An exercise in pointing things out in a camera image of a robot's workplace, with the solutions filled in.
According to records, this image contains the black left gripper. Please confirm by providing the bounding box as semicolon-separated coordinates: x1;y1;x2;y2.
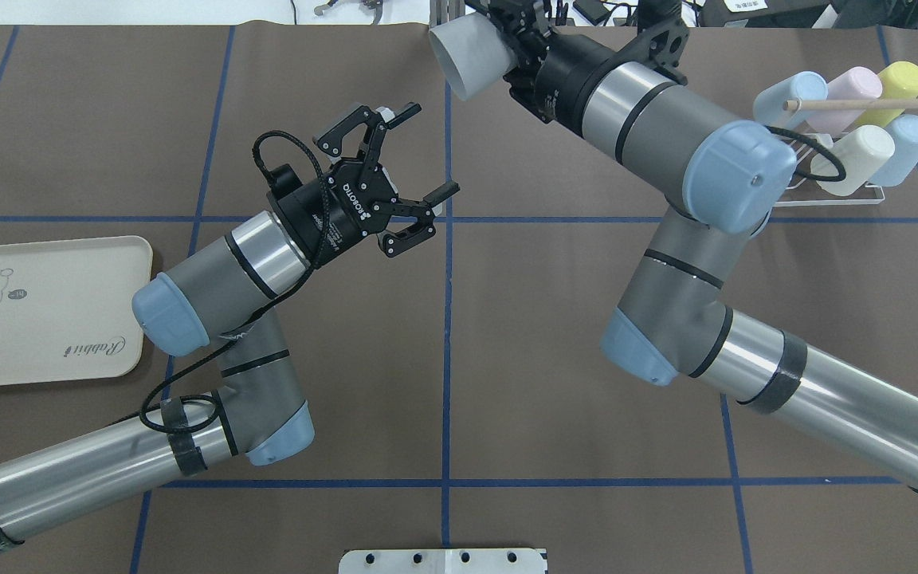
266;102;461;265

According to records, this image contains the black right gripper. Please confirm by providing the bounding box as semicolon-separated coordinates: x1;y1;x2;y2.
467;1;689;144

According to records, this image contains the grey cup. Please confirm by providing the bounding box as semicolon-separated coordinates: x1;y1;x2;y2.
430;12;517;101

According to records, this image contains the pink cup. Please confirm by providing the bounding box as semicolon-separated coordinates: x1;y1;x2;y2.
806;66;883;137

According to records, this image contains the white cup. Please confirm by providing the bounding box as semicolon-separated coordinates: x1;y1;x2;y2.
816;126;895;197

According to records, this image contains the yellow cup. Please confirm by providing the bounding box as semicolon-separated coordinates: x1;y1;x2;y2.
852;61;918;128

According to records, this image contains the light blue cup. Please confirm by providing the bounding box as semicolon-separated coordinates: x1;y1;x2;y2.
868;114;918;187

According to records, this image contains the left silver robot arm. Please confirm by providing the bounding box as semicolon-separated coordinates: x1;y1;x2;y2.
0;102;459;555

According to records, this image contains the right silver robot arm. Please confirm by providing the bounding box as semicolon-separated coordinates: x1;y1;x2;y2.
434;1;918;495

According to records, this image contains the cream serving tray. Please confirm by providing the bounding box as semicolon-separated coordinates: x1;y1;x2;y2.
0;235;153;386

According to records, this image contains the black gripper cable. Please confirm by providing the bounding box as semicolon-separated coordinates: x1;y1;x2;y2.
139;131;332;435

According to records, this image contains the white wire cup rack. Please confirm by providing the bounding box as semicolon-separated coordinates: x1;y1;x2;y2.
775;96;918;207

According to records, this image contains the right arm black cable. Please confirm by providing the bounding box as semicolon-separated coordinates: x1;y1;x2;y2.
766;125;848;183

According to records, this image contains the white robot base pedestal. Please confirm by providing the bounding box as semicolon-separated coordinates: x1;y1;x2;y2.
338;546;549;573

